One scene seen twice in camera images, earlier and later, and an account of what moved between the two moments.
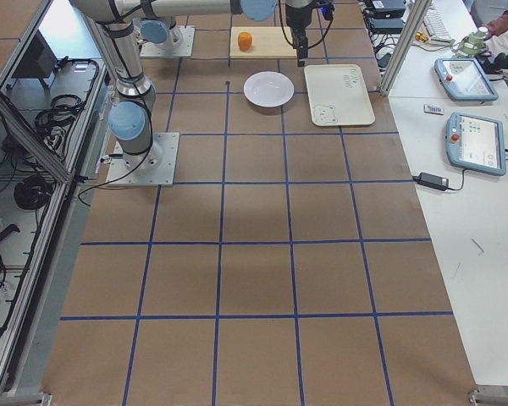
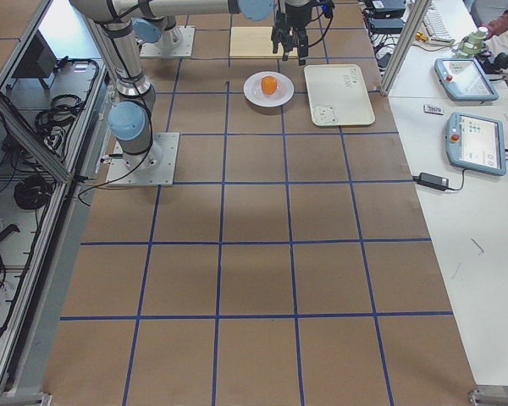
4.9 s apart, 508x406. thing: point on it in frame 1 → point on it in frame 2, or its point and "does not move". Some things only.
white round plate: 268,89 does not move
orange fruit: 245,41 → 268,85
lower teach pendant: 476,143 does not move
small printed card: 434,110 does not move
